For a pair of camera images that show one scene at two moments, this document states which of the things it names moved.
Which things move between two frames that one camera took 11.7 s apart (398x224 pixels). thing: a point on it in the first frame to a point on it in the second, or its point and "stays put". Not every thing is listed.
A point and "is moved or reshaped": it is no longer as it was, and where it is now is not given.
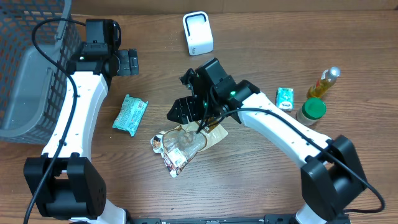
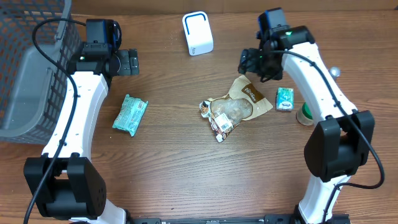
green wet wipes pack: (130, 114) stays put
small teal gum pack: (285, 98) stays put
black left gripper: (131, 62) stays put
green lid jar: (312, 109) stays put
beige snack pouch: (178, 147) is moved or reshaped
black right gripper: (189, 109) to (250, 65)
